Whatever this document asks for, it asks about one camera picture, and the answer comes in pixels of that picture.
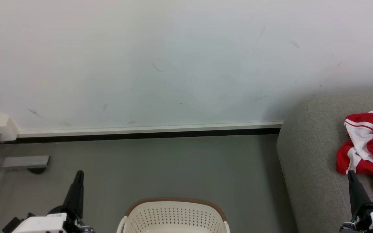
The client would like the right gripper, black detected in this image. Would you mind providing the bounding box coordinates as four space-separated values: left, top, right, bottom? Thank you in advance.
339 170 373 233

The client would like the white wall socket box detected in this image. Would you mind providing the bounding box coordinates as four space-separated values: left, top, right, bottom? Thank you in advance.
0 115 19 143

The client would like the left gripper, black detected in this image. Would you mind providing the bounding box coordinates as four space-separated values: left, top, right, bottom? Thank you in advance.
47 170 95 233

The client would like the grey metal furniture foot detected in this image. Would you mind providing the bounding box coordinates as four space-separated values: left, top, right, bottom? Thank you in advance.
0 129 50 175

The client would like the white perforated laundry basket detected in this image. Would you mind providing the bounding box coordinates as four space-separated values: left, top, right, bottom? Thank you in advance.
116 197 231 233

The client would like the white and black baseboard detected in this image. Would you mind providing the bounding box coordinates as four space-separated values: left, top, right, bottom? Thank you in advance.
0 121 284 145

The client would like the grey fabric sofa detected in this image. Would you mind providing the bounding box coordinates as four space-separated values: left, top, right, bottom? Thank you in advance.
276 92 373 233

